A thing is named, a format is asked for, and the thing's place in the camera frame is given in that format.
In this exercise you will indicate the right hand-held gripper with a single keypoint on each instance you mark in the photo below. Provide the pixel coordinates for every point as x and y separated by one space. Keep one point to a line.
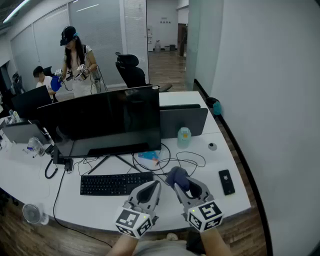
205 216

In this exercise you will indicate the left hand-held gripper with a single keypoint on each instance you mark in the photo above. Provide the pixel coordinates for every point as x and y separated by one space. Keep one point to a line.
132 220

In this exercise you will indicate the dark grey-blue cloth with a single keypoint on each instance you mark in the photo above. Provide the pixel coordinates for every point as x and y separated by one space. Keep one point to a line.
178 176

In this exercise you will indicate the black monitor with white sticker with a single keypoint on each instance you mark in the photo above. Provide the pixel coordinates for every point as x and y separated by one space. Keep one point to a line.
100 117

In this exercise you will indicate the person's right forearm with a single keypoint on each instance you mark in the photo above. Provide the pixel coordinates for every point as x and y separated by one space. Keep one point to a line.
215 243

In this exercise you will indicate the person's left forearm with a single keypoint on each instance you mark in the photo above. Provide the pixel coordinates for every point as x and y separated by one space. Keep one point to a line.
120 246

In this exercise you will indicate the black smartphone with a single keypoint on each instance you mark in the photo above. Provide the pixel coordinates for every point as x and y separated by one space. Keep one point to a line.
226 182

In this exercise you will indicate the black keyboard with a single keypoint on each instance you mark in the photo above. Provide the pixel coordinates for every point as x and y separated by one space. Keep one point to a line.
112 183

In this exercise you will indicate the blue packet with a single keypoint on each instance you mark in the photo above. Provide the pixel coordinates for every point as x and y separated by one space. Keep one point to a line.
148 155

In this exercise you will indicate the person's white shoe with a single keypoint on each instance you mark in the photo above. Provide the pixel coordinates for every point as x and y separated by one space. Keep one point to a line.
172 236

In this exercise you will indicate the black waist pouch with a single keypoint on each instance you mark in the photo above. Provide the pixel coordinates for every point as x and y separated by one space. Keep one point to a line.
195 243

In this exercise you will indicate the round grey desk grommet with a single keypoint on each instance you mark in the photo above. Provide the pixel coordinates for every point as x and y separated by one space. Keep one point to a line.
212 146

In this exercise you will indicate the person's light shirt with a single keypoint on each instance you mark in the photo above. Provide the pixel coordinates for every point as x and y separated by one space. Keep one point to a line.
160 248

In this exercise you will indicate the pale green bottle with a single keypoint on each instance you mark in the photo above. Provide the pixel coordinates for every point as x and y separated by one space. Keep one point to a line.
184 138

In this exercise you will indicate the grey desk divider panel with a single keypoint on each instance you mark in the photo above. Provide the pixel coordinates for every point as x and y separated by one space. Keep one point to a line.
185 122

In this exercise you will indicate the black power adapter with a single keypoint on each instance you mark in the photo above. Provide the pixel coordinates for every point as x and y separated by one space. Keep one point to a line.
69 165

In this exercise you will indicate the black bin with teal bag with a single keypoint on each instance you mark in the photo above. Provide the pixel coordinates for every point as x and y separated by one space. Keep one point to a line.
215 106

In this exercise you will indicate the black desktop box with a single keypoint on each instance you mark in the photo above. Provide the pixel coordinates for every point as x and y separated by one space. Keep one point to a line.
58 155

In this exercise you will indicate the small black charger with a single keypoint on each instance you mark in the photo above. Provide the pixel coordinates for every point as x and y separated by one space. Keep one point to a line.
49 149

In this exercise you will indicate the small white desk fan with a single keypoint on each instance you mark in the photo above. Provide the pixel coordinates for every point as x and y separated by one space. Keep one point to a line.
31 213

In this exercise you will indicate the clear water bottle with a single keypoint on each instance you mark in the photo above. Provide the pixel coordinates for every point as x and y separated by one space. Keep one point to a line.
35 146

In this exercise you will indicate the black office chair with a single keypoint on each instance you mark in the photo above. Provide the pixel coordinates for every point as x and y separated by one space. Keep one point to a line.
131 72
48 71

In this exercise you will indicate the small black bin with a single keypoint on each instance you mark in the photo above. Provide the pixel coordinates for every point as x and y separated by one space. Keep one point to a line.
172 47

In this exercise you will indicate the clear water jug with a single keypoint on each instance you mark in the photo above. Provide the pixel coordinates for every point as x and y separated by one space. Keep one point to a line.
158 46

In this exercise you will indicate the white water dispenser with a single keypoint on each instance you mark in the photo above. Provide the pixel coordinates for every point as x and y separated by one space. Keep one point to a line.
150 38

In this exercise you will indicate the ceiling strip light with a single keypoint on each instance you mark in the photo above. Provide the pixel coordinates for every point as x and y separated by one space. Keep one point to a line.
15 11

